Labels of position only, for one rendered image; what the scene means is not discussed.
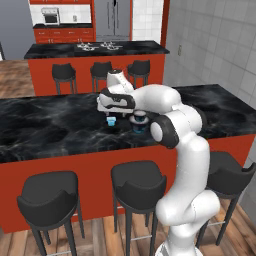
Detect red wall cupboards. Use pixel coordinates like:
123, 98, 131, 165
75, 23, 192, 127
28, 0, 93, 5

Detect grey fridge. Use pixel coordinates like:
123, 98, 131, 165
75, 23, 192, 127
94, 0, 132, 43

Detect silver wall oven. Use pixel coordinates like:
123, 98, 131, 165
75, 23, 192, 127
40, 7, 61, 26

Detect black bar stool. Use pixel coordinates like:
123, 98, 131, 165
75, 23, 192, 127
51, 62, 79, 96
89, 61, 114, 94
110, 160, 168, 256
126, 59, 151, 90
16, 170, 86, 256
195, 150, 256, 250

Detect red base cupboards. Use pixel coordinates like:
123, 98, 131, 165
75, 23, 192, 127
32, 22, 97, 45

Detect large dark yogurt container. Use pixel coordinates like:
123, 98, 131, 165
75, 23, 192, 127
130, 112, 149, 135

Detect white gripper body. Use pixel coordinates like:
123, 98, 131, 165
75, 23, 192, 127
96, 100, 131, 118

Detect red island with hob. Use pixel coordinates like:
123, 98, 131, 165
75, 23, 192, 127
23, 40, 171, 98

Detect red island with black top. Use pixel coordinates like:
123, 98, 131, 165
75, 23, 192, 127
0, 83, 256, 235

